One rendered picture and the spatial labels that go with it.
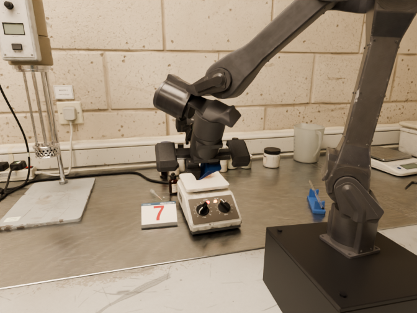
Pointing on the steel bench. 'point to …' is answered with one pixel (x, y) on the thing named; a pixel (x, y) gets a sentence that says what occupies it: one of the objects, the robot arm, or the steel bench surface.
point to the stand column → (54, 127)
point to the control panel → (216, 215)
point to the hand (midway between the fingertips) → (199, 169)
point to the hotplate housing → (206, 223)
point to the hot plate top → (216, 181)
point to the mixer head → (25, 36)
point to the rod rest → (315, 204)
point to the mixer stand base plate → (49, 204)
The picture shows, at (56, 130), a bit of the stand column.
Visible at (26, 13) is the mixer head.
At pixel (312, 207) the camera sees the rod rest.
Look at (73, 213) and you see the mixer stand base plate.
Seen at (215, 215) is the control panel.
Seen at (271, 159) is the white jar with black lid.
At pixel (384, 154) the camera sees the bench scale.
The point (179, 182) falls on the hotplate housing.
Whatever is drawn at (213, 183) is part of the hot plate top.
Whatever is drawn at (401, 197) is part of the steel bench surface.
